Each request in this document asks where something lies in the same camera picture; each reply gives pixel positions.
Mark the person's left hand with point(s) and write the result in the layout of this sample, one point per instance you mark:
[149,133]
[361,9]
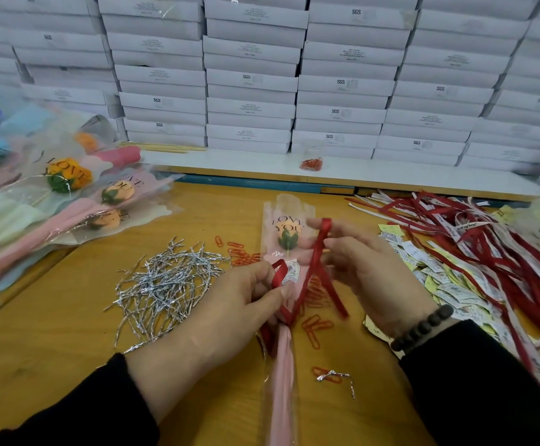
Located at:
[210,325]

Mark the person's right hand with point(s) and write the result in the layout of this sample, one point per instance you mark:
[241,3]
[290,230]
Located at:
[377,274]

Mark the single red ribbon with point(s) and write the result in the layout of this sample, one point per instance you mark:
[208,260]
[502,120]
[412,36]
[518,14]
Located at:
[318,260]

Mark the pile of yellow white tags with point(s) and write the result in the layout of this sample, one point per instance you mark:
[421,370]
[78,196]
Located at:
[446,283]

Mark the pink orange flower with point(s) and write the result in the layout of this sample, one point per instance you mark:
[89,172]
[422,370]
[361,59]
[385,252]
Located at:
[287,237]

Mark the pile of red ribbons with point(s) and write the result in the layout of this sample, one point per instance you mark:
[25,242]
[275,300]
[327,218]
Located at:
[493,241]

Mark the pile of flowers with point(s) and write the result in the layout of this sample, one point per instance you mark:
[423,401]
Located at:
[28,223]

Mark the person's right forearm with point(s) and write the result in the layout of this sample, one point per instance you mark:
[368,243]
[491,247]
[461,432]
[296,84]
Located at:
[484,385]

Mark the person's left forearm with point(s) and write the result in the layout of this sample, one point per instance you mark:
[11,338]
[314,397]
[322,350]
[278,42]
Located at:
[75,409]

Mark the pile of silver twist ties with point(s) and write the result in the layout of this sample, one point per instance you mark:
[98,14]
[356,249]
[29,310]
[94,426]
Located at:
[163,288]

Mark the pile of orange paper clips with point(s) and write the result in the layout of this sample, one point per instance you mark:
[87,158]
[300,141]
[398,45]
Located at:
[316,325]

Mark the long white board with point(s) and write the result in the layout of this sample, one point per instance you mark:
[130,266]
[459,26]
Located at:
[419,174]

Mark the small bag of red clips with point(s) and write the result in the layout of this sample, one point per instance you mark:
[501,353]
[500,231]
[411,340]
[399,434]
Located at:
[312,164]

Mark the wooden sticks bundle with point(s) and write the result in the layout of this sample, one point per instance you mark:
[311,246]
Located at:
[168,147]

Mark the wall of stacked white boxes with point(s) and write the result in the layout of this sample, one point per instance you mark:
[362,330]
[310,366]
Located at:
[251,69]

